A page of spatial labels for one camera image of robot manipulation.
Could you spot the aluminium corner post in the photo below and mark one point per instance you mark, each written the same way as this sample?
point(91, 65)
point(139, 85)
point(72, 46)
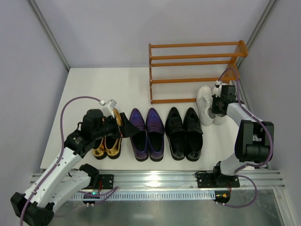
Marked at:
point(37, 12)
point(257, 21)

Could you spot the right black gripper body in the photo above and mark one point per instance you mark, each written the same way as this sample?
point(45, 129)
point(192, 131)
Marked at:
point(217, 106)

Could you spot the white sneaker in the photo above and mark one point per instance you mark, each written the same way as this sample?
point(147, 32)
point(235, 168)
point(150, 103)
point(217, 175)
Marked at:
point(204, 102)
point(220, 119)

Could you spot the right purple loafer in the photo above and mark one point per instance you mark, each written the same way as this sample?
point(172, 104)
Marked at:
point(155, 134)

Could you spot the purple loafer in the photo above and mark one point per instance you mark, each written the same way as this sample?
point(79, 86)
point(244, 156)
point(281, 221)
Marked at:
point(139, 140)
point(155, 134)

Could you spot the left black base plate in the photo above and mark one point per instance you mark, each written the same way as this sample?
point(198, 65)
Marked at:
point(104, 182)

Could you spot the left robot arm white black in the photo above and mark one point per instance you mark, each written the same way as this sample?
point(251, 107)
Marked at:
point(37, 205)

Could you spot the black patent loafer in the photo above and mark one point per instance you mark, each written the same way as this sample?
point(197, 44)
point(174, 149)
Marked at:
point(193, 135)
point(175, 134)

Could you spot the left purple loafer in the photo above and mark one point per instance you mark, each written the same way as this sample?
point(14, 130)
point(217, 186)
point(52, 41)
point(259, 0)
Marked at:
point(139, 140)

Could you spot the orange wooden shoe shelf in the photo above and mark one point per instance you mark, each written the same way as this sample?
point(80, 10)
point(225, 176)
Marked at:
point(192, 63)

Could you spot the right gold loafer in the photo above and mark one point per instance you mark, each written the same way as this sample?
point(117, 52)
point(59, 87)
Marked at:
point(113, 145)

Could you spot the left aluminium corner post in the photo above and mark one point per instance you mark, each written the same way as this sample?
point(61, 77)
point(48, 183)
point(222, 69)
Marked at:
point(37, 12)

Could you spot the slotted grey cable duct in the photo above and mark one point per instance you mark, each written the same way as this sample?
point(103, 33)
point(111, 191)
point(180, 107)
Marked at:
point(147, 195)

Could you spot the left gold loafer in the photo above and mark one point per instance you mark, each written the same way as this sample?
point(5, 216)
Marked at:
point(99, 152)

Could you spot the aluminium mounting rail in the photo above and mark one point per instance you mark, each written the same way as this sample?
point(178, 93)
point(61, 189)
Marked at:
point(185, 180)

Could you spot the gold loafer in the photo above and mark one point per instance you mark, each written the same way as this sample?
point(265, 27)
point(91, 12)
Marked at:
point(113, 145)
point(99, 152)

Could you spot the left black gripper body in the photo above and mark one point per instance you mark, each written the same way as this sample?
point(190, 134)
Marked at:
point(120, 127)

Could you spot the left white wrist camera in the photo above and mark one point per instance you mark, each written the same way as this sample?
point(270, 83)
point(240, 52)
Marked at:
point(108, 107)

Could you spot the right aluminium corner post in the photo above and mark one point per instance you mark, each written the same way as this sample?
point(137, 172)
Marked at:
point(257, 21)

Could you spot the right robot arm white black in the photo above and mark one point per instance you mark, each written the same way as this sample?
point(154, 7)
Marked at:
point(254, 143)

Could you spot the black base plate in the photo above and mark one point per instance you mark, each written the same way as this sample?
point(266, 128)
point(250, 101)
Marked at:
point(210, 180)
point(104, 182)

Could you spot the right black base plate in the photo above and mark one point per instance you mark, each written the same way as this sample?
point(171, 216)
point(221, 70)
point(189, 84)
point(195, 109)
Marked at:
point(210, 180)

